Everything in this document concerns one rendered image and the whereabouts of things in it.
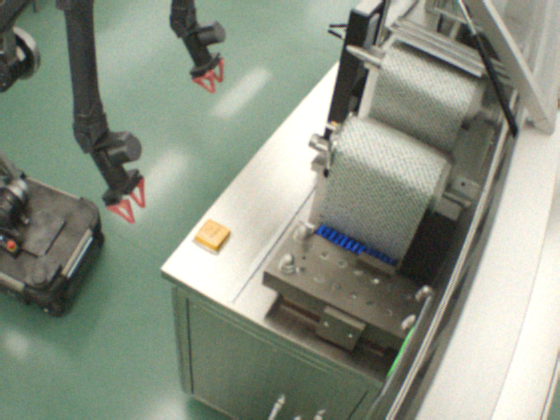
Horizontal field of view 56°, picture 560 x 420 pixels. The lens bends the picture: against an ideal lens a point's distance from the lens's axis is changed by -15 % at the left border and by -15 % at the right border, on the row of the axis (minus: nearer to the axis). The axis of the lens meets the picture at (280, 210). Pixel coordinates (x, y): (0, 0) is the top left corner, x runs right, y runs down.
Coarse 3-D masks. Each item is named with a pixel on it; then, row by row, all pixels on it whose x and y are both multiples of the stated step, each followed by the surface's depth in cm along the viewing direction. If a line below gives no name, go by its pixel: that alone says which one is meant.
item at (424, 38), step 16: (400, 16) 140; (384, 32) 136; (400, 32) 135; (416, 32) 136; (432, 32) 138; (432, 48) 133; (448, 48) 135; (464, 48) 136; (464, 64) 132; (480, 64) 133; (496, 64) 134
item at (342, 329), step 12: (324, 312) 134; (336, 312) 133; (324, 324) 136; (336, 324) 135; (348, 324) 132; (360, 324) 132; (324, 336) 141; (336, 336) 138; (348, 336) 135; (348, 348) 139
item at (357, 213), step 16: (336, 176) 135; (336, 192) 139; (352, 192) 136; (368, 192) 134; (320, 208) 145; (336, 208) 142; (352, 208) 140; (368, 208) 137; (384, 208) 135; (400, 208) 132; (336, 224) 146; (352, 224) 143; (368, 224) 141; (384, 224) 138; (400, 224) 135; (416, 224) 133; (368, 240) 144; (384, 240) 141; (400, 240) 139; (384, 256) 145; (400, 256) 142
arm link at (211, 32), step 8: (176, 24) 158; (192, 24) 165; (200, 24) 161; (208, 24) 159; (216, 24) 159; (176, 32) 160; (184, 32) 159; (192, 32) 160; (200, 32) 161; (208, 32) 160; (216, 32) 159; (224, 32) 163; (200, 40) 161; (208, 40) 161; (216, 40) 160; (224, 40) 163
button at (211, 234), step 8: (208, 224) 158; (216, 224) 158; (200, 232) 156; (208, 232) 156; (216, 232) 156; (224, 232) 157; (200, 240) 155; (208, 240) 154; (216, 240) 155; (224, 240) 157; (216, 248) 154
